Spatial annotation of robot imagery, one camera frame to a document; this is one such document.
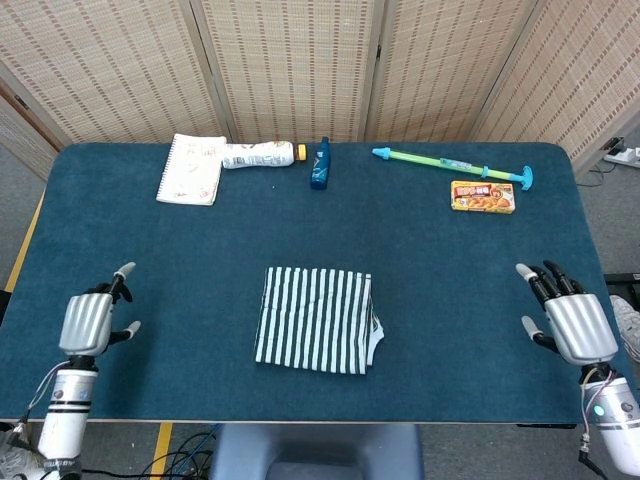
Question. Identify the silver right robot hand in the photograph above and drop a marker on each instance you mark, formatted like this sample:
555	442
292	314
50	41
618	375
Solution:
580	325

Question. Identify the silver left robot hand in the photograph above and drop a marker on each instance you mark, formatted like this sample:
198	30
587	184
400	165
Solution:
87	322

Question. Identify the green white striped T-shirt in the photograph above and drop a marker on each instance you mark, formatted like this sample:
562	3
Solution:
315	320

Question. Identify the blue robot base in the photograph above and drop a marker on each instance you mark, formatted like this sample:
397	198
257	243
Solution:
315	450

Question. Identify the white shoe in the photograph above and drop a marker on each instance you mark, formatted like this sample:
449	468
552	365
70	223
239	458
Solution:
625	320

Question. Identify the black furniture foot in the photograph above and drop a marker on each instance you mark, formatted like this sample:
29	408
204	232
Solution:
622	279

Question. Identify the yellow curry box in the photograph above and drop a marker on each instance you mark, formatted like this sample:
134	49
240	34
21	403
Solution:
482	197

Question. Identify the white power strip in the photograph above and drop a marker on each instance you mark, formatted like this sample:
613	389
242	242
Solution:
625	155

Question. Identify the white spiral notebook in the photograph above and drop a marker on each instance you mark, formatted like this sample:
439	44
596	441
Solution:
190	170

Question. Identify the green blue water squirter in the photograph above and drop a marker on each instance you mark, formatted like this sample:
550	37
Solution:
435	161

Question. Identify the white bottle yellow cap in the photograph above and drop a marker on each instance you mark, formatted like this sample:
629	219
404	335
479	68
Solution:
255	156

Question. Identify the blue felt table cover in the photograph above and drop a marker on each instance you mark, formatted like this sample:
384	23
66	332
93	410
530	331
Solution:
325	235

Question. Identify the blue bottle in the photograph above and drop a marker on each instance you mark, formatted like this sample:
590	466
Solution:
320	167

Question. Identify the woven folding screen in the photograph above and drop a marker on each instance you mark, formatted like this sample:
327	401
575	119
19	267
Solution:
300	65

